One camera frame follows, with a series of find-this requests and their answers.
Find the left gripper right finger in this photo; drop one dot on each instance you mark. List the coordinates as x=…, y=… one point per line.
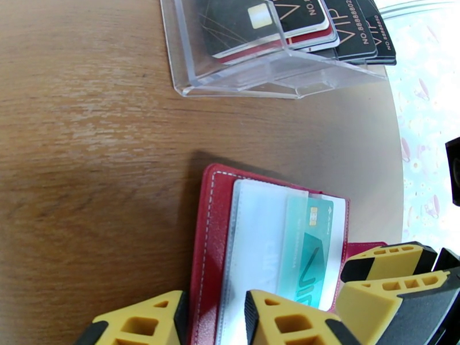
x=287, y=326

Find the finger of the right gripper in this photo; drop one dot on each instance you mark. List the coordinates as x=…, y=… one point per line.
x=395, y=311
x=388, y=263

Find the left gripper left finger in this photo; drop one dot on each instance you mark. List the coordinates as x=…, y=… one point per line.
x=143, y=326

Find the teal card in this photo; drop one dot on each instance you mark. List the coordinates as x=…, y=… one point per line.
x=309, y=247

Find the blue card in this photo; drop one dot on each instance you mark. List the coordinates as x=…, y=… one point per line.
x=258, y=239

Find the red leather card holder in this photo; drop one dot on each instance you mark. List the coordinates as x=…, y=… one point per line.
x=212, y=247

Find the clear acrylic card stand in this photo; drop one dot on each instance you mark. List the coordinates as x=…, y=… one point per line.
x=251, y=81

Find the red card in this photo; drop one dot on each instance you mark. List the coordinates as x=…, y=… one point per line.
x=312, y=36

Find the black card with gold chip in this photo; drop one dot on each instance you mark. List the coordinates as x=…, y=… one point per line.
x=230, y=24

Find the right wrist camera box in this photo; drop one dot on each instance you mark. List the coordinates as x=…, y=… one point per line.
x=453, y=175

